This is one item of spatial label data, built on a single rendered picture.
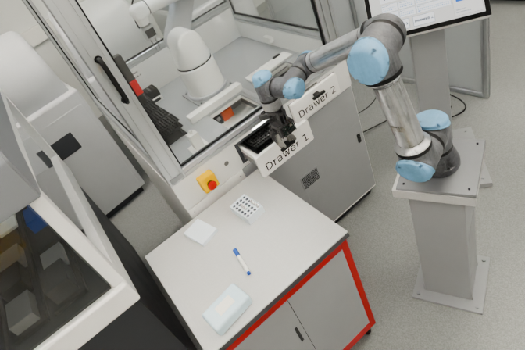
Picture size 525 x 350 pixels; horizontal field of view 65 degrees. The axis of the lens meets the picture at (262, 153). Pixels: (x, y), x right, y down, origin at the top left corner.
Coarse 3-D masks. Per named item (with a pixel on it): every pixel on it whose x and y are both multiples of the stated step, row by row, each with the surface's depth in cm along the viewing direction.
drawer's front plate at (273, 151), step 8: (304, 120) 177; (304, 128) 178; (296, 136) 177; (304, 136) 179; (312, 136) 182; (272, 144) 172; (296, 144) 178; (304, 144) 181; (264, 152) 170; (272, 152) 172; (280, 152) 175; (296, 152) 180; (256, 160) 169; (264, 160) 171; (272, 160) 174; (264, 168) 173; (272, 168) 175; (264, 176) 175
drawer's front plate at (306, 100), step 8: (328, 80) 196; (336, 80) 199; (312, 88) 194; (320, 88) 195; (328, 88) 198; (336, 88) 201; (304, 96) 191; (312, 96) 194; (320, 96) 197; (328, 96) 200; (296, 104) 190; (304, 104) 193; (312, 104) 196; (320, 104) 199; (296, 112) 192; (312, 112) 198; (296, 120) 194
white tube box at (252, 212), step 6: (240, 198) 174; (246, 198) 173; (234, 204) 173; (240, 204) 172; (246, 204) 172; (252, 204) 169; (234, 210) 170; (240, 210) 170; (246, 210) 168; (252, 210) 166; (258, 210) 166; (264, 210) 168; (240, 216) 169; (246, 216) 165; (252, 216) 165; (258, 216) 167; (246, 222) 168; (252, 222) 166
